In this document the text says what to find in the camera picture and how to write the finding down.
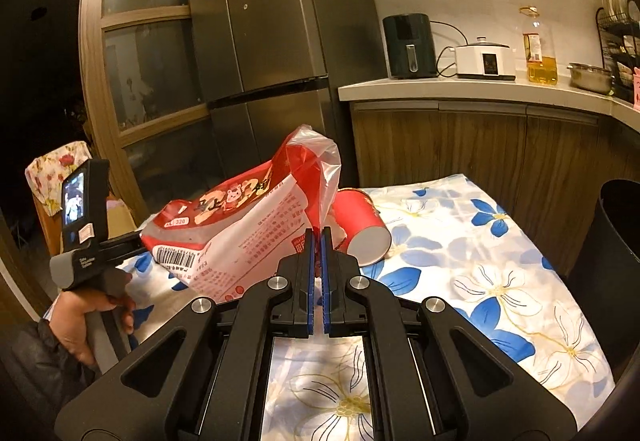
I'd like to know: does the blue floral tablecloth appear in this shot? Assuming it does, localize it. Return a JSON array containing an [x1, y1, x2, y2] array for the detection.
[[112, 171, 617, 441]]

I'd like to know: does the person's left hand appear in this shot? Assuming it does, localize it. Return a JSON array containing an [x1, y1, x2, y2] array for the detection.
[[50, 291, 137, 367]]

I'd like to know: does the white rice cooker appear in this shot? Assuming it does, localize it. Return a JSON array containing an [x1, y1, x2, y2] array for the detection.
[[454, 36, 517, 81]]

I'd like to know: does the person's left forearm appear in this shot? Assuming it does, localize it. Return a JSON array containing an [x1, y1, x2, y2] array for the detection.
[[9, 316, 103, 424]]

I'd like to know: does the wooden lower cabinet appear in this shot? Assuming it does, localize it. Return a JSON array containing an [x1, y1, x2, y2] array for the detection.
[[350, 100, 640, 274]]

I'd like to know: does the black trash bin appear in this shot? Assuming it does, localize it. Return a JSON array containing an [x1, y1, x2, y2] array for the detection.
[[567, 178, 640, 383]]

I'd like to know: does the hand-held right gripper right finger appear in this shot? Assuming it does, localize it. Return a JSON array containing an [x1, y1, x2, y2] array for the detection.
[[320, 226, 592, 441]]

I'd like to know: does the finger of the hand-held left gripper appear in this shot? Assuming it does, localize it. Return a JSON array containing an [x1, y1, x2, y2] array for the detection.
[[102, 231, 152, 269]]

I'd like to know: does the red floral cloth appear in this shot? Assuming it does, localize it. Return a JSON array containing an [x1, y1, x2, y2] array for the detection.
[[25, 141, 92, 218]]

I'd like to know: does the black dish rack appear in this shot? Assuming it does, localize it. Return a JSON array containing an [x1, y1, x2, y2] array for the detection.
[[594, 6, 640, 103]]

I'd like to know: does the row of white plates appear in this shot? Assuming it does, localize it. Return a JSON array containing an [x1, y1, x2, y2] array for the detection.
[[601, 0, 640, 25]]

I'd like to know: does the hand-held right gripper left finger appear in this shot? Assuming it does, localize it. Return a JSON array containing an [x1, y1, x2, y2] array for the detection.
[[54, 227, 318, 441]]

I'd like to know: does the red paper cup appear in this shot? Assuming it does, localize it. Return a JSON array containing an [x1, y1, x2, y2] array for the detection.
[[332, 188, 392, 266]]

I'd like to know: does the red white plastic packaging bag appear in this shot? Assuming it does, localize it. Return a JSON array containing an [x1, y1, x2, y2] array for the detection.
[[140, 124, 344, 308]]

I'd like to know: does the steel refrigerator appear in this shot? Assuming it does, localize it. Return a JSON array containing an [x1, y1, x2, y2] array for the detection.
[[185, 0, 387, 203]]

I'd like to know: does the black power cable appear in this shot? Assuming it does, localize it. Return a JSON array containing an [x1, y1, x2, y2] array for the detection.
[[430, 20, 472, 78]]

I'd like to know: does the steel mixing bowl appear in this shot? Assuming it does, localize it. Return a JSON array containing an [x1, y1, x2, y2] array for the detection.
[[566, 62, 615, 96]]

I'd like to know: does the wooden glass panel door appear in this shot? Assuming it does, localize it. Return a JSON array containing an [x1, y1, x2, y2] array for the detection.
[[77, 0, 212, 223]]

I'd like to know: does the cardboard box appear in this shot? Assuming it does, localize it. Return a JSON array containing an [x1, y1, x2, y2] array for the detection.
[[105, 198, 139, 243]]

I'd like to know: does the cooking oil bottle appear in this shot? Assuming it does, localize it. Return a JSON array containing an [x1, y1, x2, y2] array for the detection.
[[519, 6, 559, 86]]

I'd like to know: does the black air fryer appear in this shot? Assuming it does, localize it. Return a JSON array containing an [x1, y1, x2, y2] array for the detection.
[[382, 12, 434, 80]]

